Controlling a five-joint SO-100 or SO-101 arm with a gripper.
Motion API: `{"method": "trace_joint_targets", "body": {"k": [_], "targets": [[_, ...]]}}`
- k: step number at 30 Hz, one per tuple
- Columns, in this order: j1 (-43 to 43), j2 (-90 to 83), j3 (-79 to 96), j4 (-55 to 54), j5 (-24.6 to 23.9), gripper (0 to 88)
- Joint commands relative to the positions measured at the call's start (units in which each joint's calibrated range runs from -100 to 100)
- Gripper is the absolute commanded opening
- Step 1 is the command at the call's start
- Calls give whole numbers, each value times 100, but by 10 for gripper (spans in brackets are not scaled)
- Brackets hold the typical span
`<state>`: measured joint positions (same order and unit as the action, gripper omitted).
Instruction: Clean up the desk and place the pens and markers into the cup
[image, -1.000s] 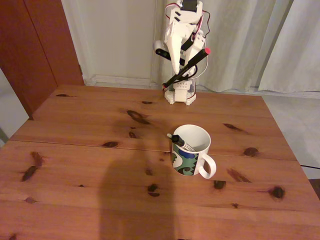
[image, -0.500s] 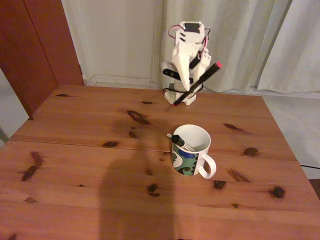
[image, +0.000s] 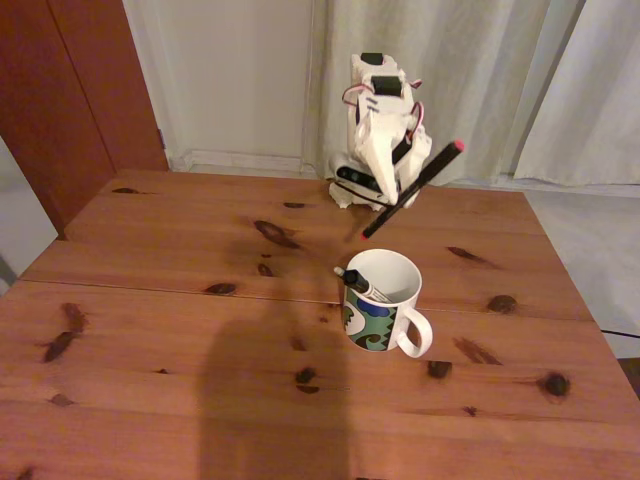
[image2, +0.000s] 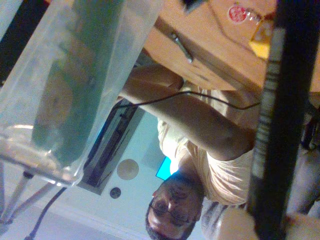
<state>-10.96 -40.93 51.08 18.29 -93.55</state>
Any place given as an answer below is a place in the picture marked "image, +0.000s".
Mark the black pen with red end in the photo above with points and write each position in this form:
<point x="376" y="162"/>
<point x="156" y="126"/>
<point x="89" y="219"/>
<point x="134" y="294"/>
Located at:
<point x="435" y="162"/>

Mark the brown wooden cabinet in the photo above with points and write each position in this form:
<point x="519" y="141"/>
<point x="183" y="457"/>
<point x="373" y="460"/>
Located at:
<point x="75" y="100"/>

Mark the narrow white curtain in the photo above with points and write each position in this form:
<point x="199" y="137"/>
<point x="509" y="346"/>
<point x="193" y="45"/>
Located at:
<point x="600" y="100"/>

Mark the white mug with green-blue pattern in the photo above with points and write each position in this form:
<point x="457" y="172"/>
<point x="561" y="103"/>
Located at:
<point x="370" y="330"/>

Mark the wide white curtain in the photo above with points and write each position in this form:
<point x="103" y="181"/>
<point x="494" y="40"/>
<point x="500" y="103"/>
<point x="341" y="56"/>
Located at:
<point x="475" y="75"/>

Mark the white marker with black cap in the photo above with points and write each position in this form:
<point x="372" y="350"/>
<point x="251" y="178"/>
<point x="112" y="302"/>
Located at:
<point x="352" y="279"/>

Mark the silver white camera box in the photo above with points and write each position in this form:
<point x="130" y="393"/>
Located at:
<point x="357" y="177"/>

